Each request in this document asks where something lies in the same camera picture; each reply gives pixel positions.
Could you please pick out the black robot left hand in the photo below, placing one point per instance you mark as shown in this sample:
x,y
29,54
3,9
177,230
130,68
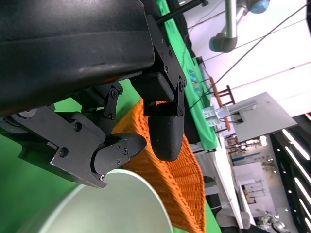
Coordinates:
x,y
73,48

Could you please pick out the grey round bowl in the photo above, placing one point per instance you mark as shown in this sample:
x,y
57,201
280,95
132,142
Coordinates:
x,y
109,206

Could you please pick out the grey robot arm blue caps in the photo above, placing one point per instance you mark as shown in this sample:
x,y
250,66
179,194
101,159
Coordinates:
x,y
230,24

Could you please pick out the orange wicker basket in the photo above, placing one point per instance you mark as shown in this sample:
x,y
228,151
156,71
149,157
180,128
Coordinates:
x,y
179,189

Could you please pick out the black metal pole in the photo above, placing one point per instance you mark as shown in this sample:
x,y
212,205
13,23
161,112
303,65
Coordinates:
x,y
179,12

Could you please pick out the green tablecloth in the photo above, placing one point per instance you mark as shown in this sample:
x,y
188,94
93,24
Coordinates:
x,y
24,182

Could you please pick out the brown wooden chair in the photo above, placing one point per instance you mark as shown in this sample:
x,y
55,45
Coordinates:
x,y
230,95

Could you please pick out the grey monitor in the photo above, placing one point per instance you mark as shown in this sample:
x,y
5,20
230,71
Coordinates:
x,y
262,116

